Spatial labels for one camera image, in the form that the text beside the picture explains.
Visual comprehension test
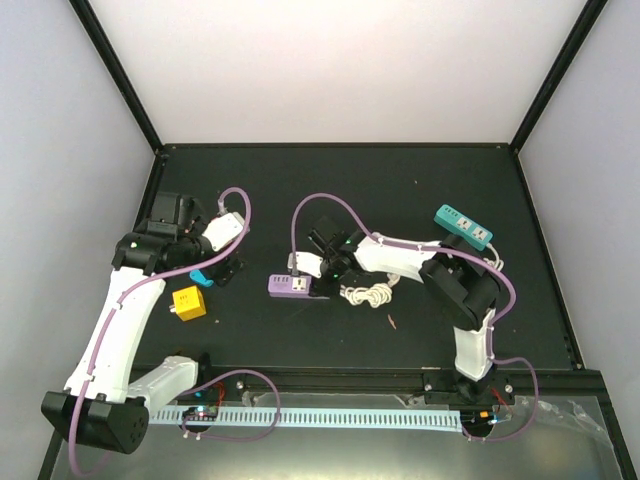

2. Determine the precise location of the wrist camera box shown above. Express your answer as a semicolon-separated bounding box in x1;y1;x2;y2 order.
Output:
287;252;323;278
200;212;245;255

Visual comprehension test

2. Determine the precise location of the black frame post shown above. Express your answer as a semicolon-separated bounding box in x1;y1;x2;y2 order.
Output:
69;0;163;153
509;0;608;154

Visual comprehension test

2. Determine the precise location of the left circuit board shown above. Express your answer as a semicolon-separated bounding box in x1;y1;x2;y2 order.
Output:
182;405;218;422

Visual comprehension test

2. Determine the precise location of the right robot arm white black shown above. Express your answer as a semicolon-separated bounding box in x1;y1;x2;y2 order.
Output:
290;217;501;404

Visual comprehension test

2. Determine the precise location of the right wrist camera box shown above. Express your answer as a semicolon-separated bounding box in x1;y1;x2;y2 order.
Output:
287;252;323;278

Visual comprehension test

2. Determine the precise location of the right black frame post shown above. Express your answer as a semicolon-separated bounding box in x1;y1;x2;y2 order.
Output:
509;0;608;154

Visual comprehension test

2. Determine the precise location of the black front rail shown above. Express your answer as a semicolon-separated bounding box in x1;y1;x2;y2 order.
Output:
74;368;606;401

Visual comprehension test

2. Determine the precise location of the circuit board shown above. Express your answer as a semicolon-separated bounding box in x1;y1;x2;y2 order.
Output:
182;405;218;422
460;407;513;427

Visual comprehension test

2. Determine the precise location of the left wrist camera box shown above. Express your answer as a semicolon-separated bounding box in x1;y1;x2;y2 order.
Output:
200;212;245;255

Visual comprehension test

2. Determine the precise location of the white cord of teal strip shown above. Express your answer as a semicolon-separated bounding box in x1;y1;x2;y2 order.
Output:
482;242;505;274

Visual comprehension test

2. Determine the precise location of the light blue slotted cable duct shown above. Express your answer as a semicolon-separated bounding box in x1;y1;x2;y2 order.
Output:
149;405;462;433

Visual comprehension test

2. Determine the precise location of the white cord of purple strip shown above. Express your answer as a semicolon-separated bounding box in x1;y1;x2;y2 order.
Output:
339;273;401;309

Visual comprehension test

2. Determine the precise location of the yellow cube socket adapter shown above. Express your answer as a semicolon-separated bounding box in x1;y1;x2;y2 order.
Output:
169;285;206;322

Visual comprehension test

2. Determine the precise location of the purple power strip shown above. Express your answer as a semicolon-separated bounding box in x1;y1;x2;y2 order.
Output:
267;274;327;300

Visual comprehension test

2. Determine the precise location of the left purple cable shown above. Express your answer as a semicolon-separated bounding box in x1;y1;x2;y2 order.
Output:
67;187;281;476

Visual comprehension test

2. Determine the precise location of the left black frame post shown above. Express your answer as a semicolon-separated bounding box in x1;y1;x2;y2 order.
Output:
69;0;163;153

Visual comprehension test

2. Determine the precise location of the teal power strip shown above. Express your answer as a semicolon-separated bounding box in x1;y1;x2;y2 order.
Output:
434;204;493;251

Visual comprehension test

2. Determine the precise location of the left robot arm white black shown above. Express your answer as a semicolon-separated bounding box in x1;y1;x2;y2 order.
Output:
41;188;252;454

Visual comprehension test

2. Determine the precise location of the blue cube socket adapter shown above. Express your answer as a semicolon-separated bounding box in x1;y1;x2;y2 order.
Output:
189;269;214;288

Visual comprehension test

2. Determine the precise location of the right circuit board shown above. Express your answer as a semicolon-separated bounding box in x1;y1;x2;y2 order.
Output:
460;407;513;427

